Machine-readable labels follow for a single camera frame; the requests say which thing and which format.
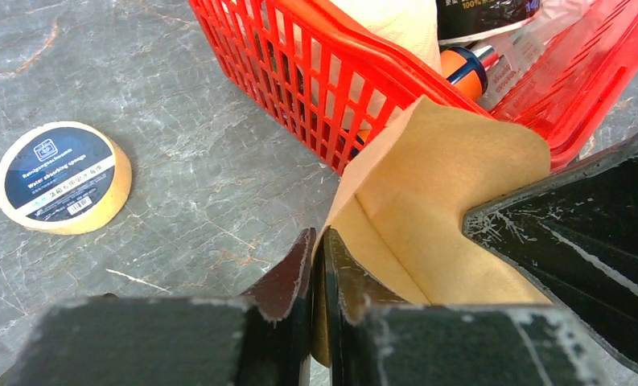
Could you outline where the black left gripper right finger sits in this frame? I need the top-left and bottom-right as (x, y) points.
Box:
(321, 228), (607, 385)

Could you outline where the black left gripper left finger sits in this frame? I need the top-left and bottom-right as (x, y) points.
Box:
(0, 228), (316, 385)

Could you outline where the orange blue bottle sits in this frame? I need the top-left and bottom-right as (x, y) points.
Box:
(334, 44), (488, 159)

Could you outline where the black face tissue pack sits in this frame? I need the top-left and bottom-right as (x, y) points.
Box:
(437, 0), (541, 45)

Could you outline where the beige paper towel roll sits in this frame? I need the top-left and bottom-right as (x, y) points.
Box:
(297, 0), (443, 134)

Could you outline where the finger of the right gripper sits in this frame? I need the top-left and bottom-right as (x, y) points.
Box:
(462, 133), (638, 374)

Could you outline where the red plastic basket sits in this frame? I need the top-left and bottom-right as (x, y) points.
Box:
(191, 1), (638, 173)

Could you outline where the brown paper coffee filter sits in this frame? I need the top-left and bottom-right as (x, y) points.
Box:
(310, 96), (554, 368)

